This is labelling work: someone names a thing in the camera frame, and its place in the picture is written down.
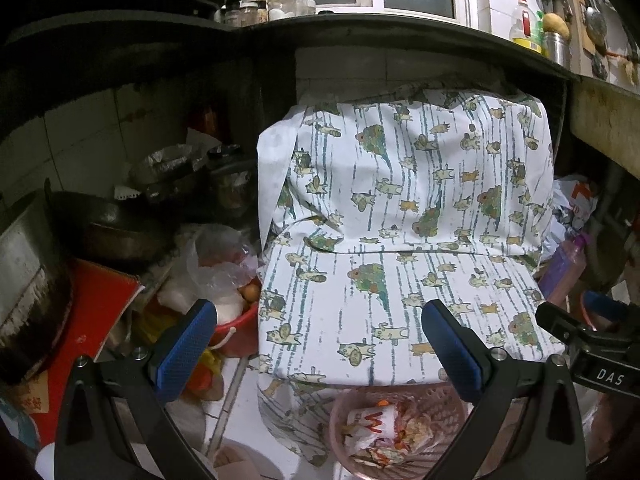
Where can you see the steel canister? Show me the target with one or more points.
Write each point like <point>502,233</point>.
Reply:
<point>556,50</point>

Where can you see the red cardboard box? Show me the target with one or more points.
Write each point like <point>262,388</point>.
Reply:
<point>95,310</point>

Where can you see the red white paper cup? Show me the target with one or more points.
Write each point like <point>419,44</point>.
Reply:
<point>370,427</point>

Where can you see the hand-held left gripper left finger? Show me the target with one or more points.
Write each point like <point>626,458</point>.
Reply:
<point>182,350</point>

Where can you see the stacked metal pots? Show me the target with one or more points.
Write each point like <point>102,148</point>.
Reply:
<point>170,170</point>

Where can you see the red plastic bucket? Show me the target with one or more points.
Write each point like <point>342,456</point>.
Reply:
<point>240,330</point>

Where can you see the large metal pot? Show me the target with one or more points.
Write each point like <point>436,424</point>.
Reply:
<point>30,285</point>

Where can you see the black kitchen counter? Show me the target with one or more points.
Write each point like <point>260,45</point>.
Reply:
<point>350,40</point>

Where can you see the stained counter slab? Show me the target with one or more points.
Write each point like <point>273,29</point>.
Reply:
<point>605,120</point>

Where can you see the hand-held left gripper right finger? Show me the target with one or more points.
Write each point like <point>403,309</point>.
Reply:
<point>452,352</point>

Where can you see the black wok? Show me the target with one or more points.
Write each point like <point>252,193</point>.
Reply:
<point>120,235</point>

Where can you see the clear plastic snack bag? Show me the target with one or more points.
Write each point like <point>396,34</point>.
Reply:
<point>415,432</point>

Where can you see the small red white packet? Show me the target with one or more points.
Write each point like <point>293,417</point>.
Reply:
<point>387,456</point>

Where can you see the purple plastic bottle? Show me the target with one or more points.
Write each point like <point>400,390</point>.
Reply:
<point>562,265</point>

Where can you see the cooking oil bottle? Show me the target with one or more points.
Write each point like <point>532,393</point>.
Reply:
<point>525,25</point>

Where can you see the white orange print plastic bag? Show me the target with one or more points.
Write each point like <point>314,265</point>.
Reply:
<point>575,205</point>

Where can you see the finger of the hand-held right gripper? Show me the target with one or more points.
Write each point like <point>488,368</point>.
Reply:
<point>607,307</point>
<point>570,327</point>

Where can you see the small glass jars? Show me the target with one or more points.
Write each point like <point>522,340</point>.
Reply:
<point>245,14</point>

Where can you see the cat print cloth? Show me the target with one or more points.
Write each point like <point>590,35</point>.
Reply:
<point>400,185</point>

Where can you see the hanging metal ladle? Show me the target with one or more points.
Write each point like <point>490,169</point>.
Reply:
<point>596,25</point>

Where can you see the pink plastic basket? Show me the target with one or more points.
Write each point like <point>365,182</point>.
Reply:
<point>445,410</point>

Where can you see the yellow potato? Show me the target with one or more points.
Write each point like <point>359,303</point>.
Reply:
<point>556,25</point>

